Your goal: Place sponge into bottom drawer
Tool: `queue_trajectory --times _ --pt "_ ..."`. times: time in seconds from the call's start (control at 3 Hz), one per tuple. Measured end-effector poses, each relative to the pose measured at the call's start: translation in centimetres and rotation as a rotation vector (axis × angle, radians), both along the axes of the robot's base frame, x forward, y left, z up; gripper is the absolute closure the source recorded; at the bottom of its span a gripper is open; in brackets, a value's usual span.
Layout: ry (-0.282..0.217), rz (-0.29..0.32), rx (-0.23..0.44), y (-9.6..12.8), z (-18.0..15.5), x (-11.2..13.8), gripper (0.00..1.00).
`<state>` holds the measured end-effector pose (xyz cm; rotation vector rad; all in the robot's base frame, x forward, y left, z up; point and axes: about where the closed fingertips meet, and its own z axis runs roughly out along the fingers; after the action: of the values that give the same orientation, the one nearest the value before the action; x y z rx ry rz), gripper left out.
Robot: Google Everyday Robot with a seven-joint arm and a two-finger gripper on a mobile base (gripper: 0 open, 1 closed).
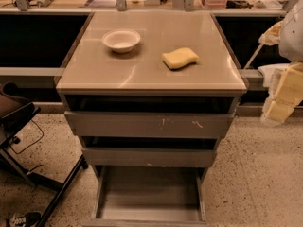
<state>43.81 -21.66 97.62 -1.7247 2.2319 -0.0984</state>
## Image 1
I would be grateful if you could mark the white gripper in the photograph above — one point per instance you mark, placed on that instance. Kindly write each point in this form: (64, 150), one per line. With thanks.
(292, 37)

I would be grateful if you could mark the yellow sponge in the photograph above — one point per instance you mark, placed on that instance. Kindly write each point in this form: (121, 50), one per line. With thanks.
(179, 58)

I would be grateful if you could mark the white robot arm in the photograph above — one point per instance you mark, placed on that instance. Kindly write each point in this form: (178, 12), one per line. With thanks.
(290, 45)

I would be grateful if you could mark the top grey drawer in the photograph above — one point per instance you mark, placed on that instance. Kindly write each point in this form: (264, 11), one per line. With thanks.
(150, 116)

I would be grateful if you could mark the grey drawer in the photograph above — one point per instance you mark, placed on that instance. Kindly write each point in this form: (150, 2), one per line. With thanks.
(160, 152)
(150, 116)
(137, 196)

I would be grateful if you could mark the grey drawer cabinet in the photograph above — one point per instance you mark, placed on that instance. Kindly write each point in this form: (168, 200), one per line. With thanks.
(96, 70)

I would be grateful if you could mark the bottom grey drawer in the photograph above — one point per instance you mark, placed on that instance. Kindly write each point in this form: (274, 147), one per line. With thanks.
(137, 196)

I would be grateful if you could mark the middle grey drawer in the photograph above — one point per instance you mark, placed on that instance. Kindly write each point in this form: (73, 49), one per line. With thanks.
(160, 152)

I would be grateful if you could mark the white bowl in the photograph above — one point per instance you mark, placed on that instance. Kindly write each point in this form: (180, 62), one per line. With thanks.
(121, 40)

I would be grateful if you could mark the black white shoe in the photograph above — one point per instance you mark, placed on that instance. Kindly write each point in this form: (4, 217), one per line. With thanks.
(29, 219)

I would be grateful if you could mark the white dustpan with handle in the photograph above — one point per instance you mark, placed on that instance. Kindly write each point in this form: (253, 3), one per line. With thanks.
(266, 71)

